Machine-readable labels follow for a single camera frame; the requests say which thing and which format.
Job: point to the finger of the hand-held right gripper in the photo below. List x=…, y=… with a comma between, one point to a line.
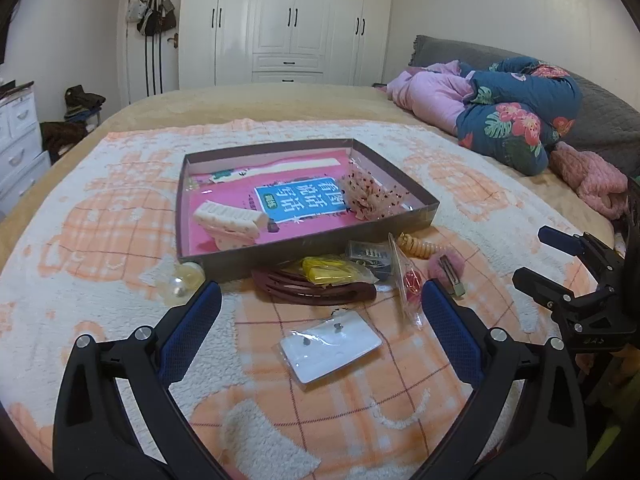
x=560, y=240
x=535, y=282

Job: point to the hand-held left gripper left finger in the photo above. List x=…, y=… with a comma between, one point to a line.
x=192, y=325

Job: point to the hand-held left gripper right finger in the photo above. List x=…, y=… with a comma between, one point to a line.
x=450, y=330

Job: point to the bagged red earrings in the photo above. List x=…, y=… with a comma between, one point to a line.
x=412, y=285

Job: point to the maroon banana hair clip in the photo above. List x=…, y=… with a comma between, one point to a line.
x=300, y=295

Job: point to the bag of yellow hair bands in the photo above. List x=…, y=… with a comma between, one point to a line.
x=325, y=267

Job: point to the shallow brown cardboard box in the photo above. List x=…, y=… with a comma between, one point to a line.
x=320, y=242

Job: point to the pink felt hair clip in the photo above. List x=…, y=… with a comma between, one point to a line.
x=445, y=265

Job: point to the pink fuzzy cloth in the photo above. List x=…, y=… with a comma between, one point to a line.
x=590, y=175

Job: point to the white hair claw clip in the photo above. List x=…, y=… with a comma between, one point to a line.
x=230, y=220

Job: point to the blue floral quilt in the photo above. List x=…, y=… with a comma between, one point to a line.
x=520, y=125

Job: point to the grey headboard cushion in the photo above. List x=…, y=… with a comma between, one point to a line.
x=605, y=115

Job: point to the pink book with blue label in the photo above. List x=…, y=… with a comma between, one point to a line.
x=235, y=190

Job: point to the sheer red-dotted scrunchie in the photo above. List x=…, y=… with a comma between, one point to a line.
x=370, y=197

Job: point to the pink quilt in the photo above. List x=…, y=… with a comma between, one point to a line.
x=430, y=95

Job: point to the tan bedspread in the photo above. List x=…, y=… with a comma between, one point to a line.
x=250, y=105

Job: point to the dark clothing pile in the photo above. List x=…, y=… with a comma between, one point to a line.
x=62, y=135

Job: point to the white drawer cabinet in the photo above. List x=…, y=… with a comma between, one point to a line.
x=20, y=145

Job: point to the chair with dark clothes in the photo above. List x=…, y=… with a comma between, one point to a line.
x=82, y=97

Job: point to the white door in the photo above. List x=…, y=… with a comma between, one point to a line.
x=135, y=70

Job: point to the hanging dark belts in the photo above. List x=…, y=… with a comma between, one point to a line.
x=152, y=65

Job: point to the bunch of hanging handbags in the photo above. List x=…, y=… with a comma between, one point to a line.
x=155, y=15

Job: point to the white wardrobe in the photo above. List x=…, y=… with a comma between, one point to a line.
x=280, y=10

